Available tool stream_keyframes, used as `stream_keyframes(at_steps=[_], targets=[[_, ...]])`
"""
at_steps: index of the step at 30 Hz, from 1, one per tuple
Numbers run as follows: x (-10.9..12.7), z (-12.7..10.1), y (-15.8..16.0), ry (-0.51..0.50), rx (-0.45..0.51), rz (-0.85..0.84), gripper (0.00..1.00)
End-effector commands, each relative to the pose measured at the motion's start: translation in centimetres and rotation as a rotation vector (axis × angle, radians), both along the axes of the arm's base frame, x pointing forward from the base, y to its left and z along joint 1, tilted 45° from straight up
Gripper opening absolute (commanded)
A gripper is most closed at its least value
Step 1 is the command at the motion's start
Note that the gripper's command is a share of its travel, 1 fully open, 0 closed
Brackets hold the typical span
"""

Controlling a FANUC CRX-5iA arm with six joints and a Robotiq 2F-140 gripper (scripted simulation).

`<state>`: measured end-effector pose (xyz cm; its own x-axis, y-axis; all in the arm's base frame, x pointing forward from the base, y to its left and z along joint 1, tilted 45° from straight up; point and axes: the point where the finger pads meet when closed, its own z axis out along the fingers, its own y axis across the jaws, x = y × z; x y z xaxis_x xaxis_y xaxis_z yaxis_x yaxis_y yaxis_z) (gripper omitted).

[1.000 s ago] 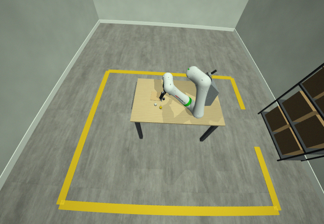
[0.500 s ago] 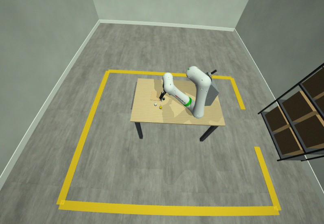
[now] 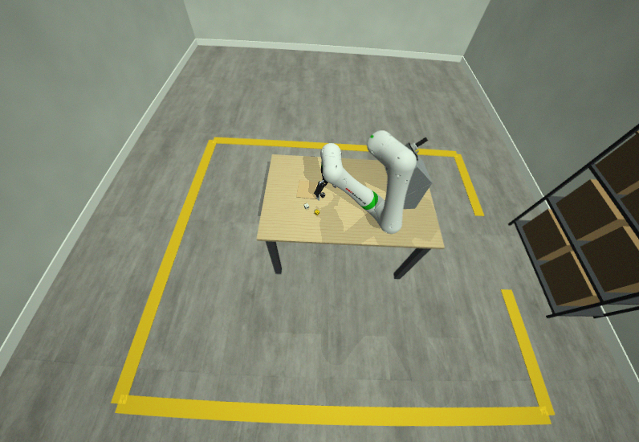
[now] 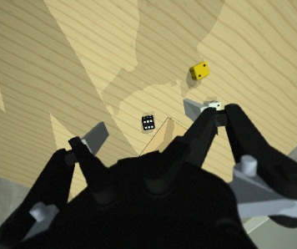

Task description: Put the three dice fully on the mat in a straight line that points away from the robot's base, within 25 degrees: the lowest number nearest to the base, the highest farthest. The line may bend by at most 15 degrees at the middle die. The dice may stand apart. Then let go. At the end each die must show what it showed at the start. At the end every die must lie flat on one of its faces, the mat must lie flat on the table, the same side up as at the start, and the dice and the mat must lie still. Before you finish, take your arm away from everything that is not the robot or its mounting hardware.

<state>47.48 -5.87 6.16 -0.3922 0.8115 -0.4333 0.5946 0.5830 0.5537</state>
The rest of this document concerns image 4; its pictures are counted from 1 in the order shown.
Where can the black die with white pips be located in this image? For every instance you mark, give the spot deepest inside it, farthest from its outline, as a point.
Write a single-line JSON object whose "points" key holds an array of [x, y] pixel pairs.
{"points": [[148, 122]]}

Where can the yellow die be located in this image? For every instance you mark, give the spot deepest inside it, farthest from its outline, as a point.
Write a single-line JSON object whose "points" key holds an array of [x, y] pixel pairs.
{"points": [[199, 71]]}

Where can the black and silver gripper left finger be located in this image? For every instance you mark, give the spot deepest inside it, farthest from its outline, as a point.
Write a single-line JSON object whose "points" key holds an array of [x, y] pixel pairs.
{"points": [[49, 194]]}

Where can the tan flat mat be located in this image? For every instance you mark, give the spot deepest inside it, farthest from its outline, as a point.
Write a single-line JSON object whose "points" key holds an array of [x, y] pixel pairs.
{"points": [[166, 133]]}

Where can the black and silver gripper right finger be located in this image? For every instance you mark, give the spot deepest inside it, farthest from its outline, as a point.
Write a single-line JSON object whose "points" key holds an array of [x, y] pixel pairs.
{"points": [[264, 179]]}

